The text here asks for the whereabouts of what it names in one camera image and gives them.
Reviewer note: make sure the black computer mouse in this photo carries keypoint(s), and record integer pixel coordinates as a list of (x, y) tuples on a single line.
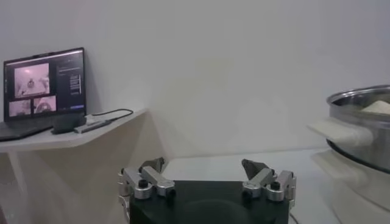
[(67, 125)]

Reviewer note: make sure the white electric cooking pot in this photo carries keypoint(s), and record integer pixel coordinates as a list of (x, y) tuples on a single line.
[(344, 134)]

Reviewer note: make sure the grey usb hub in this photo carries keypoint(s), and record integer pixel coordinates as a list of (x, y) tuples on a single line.
[(91, 126)]

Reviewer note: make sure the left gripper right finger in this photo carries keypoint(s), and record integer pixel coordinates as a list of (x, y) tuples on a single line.
[(262, 179)]

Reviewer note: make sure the stainless steel steamer basket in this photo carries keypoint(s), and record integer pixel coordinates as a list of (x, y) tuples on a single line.
[(377, 137)]

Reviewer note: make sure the white side table with mouse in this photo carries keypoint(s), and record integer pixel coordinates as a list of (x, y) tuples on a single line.
[(76, 140)]

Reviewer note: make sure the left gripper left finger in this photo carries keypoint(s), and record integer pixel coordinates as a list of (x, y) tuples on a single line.
[(158, 181)]

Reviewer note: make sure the black laptop with dark screen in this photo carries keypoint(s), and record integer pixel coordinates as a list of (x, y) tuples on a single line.
[(45, 85)]

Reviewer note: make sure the white steamed baozi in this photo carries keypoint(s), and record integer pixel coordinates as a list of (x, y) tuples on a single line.
[(379, 108)]

